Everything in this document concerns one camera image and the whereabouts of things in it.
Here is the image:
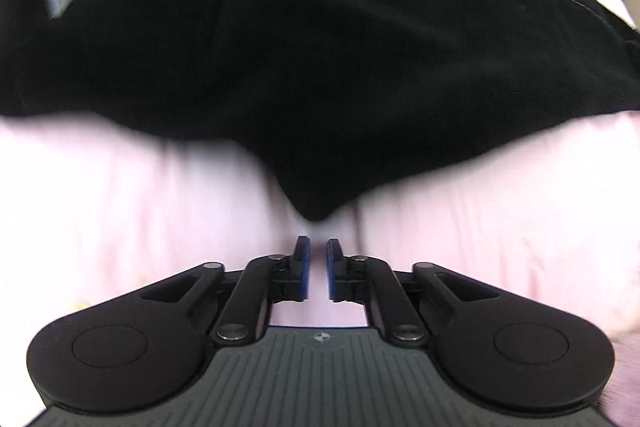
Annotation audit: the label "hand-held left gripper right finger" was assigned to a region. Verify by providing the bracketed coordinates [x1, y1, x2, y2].
[326, 238, 501, 344]

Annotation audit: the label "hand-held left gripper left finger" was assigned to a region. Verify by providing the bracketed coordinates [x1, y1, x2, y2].
[135, 235, 312, 346]

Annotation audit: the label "black pants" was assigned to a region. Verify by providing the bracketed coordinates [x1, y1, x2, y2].
[0, 0, 640, 223]

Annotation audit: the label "pink floral bed sheet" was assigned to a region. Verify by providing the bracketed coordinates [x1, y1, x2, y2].
[0, 0, 640, 427]

